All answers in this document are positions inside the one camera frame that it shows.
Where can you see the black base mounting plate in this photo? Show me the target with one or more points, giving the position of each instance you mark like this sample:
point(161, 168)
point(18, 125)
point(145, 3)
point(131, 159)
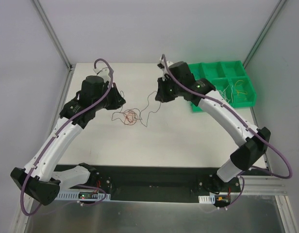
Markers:
point(161, 184)

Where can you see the left white cable duct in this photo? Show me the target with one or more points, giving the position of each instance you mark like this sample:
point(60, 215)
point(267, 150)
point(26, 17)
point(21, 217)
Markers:
point(82, 196)

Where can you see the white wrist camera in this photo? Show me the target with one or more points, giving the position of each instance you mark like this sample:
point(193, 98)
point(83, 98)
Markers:
point(163, 64)
point(105, 73)

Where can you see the right white cable duct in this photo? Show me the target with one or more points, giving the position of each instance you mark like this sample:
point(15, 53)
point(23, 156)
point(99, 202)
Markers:
point(210, 199)

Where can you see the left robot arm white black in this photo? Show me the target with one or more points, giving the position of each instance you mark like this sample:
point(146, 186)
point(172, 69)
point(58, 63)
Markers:
point(38, 178)

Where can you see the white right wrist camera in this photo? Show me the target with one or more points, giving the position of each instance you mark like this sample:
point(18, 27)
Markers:
point(163, 64)

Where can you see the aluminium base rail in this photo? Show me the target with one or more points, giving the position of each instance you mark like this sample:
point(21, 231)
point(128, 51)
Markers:
point(263, 186)

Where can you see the white cable duct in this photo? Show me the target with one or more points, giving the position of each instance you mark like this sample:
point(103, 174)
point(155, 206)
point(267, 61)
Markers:
point(210, 199)
point(82, 196)

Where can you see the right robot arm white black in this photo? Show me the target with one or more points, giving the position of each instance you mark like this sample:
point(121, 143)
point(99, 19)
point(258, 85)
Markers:
point(178, 81)

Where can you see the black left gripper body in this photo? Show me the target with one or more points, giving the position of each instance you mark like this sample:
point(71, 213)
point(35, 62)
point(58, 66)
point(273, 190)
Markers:
point(116, 97)

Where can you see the aluminium frame post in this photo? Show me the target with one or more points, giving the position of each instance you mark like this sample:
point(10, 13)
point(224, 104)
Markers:
point(265, 30)
point(51, 33)

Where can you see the aluminium frame post left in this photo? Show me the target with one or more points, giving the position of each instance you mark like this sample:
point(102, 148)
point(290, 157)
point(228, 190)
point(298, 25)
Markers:
point(51, 33)

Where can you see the aluminium frame post right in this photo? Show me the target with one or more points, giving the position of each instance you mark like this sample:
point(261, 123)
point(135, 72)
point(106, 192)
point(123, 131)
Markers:
point(265, 30)

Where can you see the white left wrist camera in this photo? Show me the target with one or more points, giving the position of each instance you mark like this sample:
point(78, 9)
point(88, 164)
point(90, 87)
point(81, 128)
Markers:
point(105, 73)

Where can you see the green compartment bin tray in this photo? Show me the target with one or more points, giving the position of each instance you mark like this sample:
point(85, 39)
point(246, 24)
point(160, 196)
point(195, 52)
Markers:
point(230, 79)

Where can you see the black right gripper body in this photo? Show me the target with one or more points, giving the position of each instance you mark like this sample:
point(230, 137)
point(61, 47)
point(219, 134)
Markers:
point(161, 90)

